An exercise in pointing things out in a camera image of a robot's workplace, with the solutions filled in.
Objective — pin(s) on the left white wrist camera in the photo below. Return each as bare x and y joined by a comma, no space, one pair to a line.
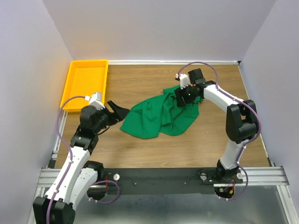
95,100

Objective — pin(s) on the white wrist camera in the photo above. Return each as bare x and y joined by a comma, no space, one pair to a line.
95,100
183,79

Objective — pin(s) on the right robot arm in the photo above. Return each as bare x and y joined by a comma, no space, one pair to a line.
242,125

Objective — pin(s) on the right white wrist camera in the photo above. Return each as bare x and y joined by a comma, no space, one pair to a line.
183,79

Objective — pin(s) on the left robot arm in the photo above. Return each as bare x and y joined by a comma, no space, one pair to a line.
78,173

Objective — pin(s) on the yellow plastic tray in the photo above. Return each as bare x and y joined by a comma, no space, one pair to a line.
86,77

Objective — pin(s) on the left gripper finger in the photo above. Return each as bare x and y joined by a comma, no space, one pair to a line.
113,106
120,113

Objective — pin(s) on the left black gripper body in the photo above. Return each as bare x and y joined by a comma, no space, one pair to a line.
106,117

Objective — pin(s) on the green t shirt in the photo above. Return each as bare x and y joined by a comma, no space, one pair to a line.
160,114

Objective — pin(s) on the aluminium front rail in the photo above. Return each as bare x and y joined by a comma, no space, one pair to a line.
257,176

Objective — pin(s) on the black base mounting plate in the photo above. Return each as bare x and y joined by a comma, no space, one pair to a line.
163,181

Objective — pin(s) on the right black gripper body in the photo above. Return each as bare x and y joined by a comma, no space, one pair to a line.
188,94

